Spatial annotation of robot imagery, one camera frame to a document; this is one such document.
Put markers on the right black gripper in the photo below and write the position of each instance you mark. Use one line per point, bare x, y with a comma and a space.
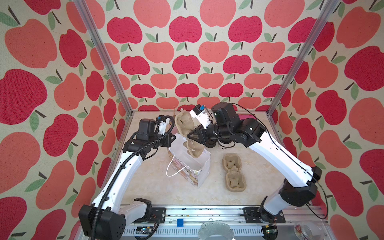
199, 131

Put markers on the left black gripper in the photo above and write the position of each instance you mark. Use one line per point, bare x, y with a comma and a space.
168, 139

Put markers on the brown cardboard cup carrier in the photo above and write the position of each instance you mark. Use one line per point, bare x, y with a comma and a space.
235, 180
187, 132

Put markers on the white patterned paper gift bag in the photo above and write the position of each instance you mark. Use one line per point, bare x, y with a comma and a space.
189, 159

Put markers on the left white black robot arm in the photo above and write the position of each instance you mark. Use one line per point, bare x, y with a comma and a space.
104, 219

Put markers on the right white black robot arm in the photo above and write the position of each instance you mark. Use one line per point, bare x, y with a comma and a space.
301, 181

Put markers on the stack of pink napkins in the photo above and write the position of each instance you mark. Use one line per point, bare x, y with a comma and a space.
246, 116

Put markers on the stack of black cup lids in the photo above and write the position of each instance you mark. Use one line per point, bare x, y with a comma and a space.
211, 143

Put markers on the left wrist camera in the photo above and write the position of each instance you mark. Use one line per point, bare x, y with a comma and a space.
162, 124

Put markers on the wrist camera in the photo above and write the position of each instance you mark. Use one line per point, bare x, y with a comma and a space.
162, 124
201, 113

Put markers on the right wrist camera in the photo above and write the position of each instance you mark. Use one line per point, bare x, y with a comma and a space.
201, 113

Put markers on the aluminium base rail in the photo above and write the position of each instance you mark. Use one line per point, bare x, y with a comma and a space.
228, 222

